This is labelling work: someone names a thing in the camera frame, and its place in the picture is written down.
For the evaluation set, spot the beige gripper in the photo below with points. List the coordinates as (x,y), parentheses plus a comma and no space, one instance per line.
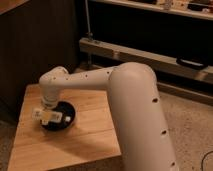
(49,104)

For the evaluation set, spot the white plastic bottle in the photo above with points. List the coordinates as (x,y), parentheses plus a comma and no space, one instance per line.
(46,116)

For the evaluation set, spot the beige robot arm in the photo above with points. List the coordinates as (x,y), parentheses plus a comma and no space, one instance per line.
(135,107)

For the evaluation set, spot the dark ceramic bowl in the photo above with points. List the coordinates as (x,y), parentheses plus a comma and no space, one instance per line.
(68,110)

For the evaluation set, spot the wooden table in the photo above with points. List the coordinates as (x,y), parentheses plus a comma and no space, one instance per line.
(89,144)

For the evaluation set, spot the metal pole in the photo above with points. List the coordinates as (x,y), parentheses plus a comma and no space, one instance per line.
(90,35)

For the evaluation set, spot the wooden shelf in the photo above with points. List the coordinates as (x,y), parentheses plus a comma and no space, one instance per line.
(156,8)

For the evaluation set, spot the black handle object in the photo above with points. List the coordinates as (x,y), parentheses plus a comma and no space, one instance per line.
(192,65)

